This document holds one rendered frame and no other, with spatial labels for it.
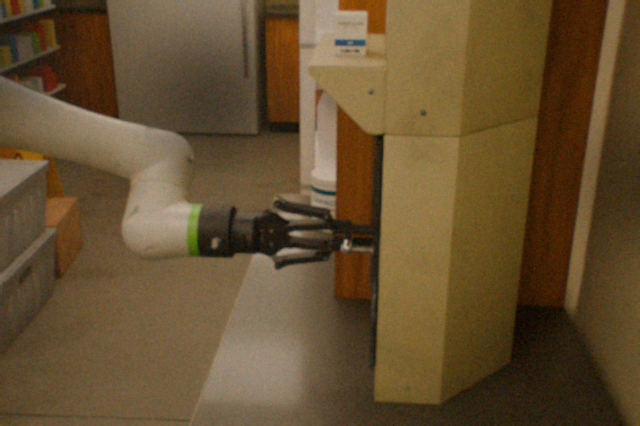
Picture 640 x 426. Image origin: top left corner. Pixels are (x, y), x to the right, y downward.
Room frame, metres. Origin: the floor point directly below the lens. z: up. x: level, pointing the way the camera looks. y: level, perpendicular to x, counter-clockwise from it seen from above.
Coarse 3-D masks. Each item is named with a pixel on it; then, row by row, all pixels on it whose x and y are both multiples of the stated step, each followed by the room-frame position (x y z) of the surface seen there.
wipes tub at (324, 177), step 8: (320, 168) 1.90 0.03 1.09; (328, 168) 1.90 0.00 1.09; (312, 176) 1.85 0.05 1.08; (320, 176) 1.84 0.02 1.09; (328, 176) 1.84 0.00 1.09; (312, 184) 1.85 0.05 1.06; (320, 184) 1.82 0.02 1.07; (328, 184) 1.81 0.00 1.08; (312, 192) 1.85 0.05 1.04; (320, 192) 1.82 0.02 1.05; (328, 192) 1.81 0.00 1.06; (312, 200) 1.85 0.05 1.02; (320, 200) 1.82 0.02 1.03; (328, 200) 1.81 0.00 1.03; (328, 208) 1.81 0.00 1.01; (328, 232) 1.81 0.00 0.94
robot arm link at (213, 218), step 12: (204, 204) 1.22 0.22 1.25; (216, 204) 1.22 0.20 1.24; (204, 216) 1.19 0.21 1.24; (216, 216) 1.18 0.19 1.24; (228, 216) 1.18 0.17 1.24; (204, 228) 1.17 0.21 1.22; (216, 228) 1.17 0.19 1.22; (228, 228) 1.17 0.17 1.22; (204, 240) 1.17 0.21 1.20; (216, 240) 1.16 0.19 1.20; (228, 240) 1.16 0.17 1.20; (204, 252) 1.17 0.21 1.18; (216, 252) 1.17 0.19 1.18; (228, 252) 1.17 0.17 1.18
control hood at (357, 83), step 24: (384, 48) 1.26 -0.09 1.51; (312, 72) 1.09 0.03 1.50; (336, 72) 1.09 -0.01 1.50; (360, 72) 1.09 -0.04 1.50; (384, 72) 1.09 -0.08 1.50; (336, 96) 1.09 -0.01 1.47; (360, 96) 1.09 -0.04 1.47; (384, 96) 1.09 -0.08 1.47; (360, 120) 1.09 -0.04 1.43; (384, 120) 1.09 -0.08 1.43
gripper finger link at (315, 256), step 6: (300, 252) 1.21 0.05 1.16; (306, 252) 1.21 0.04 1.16; (312, 252) 1.21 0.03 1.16; (318, 252) 1.21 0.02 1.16; (288, 258) 1.19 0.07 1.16; (294, 258) 1.19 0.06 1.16; (300, 258) 1.19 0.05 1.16; (306, 258) 1.19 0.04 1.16; (312, 258) 1.19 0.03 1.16; (318, 258) 1.19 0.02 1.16; (324, 258) 1.19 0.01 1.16; (276, 264) 1.19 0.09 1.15; (282, 264) 1.19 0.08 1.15; (288, 264) 1.19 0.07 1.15; (294, 264) 1.19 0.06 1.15
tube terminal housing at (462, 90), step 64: (448, 0) 1.08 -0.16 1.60; (512, 0) 1.14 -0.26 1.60; (448, 64) 1.08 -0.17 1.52; (512, 64) 1.15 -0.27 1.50; (448, 128) 1.08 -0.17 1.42; (512, 128) 1.17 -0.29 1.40; (384, 192) 1.09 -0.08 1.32; (448, 192) 1.08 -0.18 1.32; (512, 192) 1.18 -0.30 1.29; (384, 256) 1.09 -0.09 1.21; (448, 256) 1.08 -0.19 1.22; (512, 256) 1.19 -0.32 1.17; (384, 320) 1.09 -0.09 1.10; (448, 320) 1.09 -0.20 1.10; (512, 320) 1.21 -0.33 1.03; (384, 384) 1.09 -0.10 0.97; (448, 384) 1.09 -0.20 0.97
